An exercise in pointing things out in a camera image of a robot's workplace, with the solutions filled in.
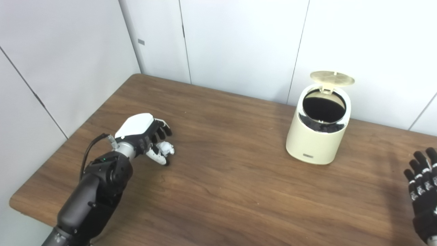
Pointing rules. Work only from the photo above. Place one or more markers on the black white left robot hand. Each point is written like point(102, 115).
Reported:
point(136, 126)

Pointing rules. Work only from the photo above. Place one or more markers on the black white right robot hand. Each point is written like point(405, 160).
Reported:
point(425, 191)

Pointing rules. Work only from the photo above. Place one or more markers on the white paper ball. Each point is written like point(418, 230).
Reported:
point(166, 147)

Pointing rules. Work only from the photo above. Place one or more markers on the cream-colored bin body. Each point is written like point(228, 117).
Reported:
point(314, 143)

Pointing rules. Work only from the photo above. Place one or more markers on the cream round bin lid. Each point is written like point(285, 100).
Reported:
point(333, 78)

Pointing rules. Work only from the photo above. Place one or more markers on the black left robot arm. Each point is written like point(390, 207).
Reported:
point(92, 194)

